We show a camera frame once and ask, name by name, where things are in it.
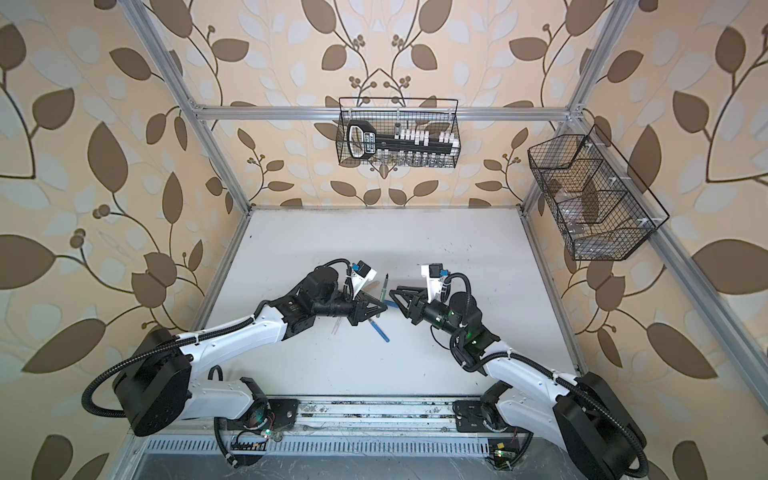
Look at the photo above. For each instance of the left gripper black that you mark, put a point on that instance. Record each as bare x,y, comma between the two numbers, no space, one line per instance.
356,316

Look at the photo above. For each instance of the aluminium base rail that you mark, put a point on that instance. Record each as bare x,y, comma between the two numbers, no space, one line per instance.
327,426

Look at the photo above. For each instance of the pink clear pen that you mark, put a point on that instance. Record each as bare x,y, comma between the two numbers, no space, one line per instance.
336,326

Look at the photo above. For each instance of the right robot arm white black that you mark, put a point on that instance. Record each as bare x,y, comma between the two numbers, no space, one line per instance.
579,414

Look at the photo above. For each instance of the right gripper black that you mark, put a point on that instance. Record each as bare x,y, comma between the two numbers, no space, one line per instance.
410,296

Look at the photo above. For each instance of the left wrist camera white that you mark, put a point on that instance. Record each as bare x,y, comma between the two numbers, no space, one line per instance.
361,275

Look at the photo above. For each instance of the tan pen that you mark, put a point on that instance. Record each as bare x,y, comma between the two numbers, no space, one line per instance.
384,288

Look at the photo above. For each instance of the black white tool in basket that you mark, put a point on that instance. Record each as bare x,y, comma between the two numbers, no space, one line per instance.
362,140

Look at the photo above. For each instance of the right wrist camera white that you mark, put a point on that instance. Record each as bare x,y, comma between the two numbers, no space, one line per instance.
434,275

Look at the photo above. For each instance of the black wire basket back wall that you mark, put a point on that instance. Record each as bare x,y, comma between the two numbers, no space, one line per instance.
432,112

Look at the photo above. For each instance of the blue pen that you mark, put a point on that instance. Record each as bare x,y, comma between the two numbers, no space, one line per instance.
379,331

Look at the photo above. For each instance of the black wire basket wall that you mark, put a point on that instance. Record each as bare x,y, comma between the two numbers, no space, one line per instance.
602,207
432,112

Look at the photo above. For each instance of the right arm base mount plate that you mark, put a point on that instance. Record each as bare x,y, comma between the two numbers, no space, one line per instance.
475,416

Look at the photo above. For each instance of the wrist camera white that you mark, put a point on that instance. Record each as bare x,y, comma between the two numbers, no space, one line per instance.
434,275
361,275

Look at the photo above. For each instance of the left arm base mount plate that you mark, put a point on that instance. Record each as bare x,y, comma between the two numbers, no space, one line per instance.
276,413

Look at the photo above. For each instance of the black wire basket right wall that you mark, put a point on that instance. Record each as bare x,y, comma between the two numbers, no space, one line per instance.
602,207

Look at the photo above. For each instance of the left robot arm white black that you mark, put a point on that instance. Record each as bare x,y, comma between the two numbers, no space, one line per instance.
176,378

